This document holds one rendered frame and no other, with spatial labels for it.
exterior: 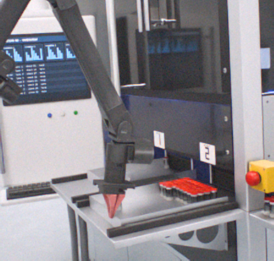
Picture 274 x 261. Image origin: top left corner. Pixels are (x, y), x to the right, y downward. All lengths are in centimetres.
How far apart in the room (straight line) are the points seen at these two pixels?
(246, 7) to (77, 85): 104
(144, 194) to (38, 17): 98
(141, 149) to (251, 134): 31
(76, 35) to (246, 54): 46
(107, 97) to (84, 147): 98
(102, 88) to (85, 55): 9
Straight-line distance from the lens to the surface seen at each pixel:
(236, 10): 126
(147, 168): 186
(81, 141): 210
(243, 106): 125
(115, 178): 119
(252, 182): 121
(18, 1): 110
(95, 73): 114
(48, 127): 207
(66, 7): 109
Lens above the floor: 132
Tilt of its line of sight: 7 degrees down
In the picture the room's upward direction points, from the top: 4 degrees counter-clockwise
